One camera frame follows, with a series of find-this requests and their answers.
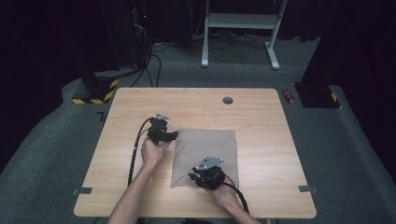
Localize right hand-held gripper black cable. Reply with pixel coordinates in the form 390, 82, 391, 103
221, 173, 250, 215

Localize black yellow striped stand base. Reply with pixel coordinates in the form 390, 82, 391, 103
71, 72, 120, 105

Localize dark equipment rack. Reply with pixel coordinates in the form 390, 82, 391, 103
130, 0, 154, 67

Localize grey tape piece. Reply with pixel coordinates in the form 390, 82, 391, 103
298, 185, 319, 194
72, 187, 93, 196

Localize person's left hand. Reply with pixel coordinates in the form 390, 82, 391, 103
140, 135, 171, 172

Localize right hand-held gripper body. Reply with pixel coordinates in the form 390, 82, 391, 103
191, 155, 226, 191

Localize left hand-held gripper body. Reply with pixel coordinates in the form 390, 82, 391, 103
147, 113, 171, 147

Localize beige cloth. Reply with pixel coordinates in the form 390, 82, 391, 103
170, 128, 240, 190

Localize bundle of floor cables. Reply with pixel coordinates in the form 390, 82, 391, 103
191, 30, 269, 50

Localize black floor cable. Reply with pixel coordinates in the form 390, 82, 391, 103
150, 53, 163, 89
130, 43, 154, 88

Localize white metal stand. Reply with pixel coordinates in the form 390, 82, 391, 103
200, 0, 290, 71

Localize red can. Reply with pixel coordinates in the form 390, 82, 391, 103
282, 89, 296, 106

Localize person's right hand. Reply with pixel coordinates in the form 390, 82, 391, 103
205, 182, 241, 213

